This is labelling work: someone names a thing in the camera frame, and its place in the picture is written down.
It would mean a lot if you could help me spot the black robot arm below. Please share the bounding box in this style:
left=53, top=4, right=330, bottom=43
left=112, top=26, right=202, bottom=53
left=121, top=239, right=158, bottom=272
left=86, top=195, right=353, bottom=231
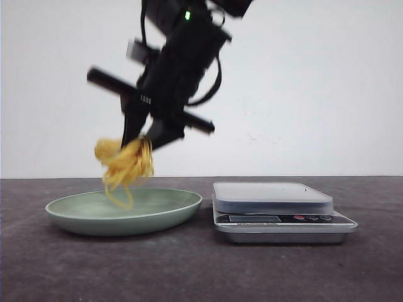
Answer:
left=87, top=1, right=250, bottom=149

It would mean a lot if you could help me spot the silver digital kitchen scale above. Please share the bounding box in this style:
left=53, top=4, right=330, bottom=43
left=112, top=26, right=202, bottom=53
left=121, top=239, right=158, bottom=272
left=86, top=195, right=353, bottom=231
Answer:
left=212, top=182, right=358, bottom=244

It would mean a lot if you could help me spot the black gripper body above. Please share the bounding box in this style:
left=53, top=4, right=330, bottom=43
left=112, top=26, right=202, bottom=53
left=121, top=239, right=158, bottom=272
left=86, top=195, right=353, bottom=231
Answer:
left=87, top=12, right=232, bottom=133

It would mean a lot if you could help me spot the yellow vermicelli noodle bundle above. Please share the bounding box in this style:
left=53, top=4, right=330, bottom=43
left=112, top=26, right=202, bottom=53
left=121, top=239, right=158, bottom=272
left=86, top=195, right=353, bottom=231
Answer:
left=94, top=137, right=154, bottom=210

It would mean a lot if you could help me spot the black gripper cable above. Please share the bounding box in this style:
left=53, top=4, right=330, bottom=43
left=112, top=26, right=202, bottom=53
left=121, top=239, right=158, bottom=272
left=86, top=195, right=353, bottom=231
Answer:
left=187, top=55, right=222, bottom=106

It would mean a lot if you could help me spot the light green plate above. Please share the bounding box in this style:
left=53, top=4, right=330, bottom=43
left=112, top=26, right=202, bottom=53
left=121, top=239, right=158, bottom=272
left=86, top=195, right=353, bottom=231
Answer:
left=45, top=187, right=203, bottom=237

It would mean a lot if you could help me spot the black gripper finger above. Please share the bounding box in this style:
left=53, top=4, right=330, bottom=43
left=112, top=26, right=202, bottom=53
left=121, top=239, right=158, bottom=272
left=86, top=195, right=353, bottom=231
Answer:
left=145, top=118, right=185, bottom=149
left=120, top=94, right=151, bottom=148

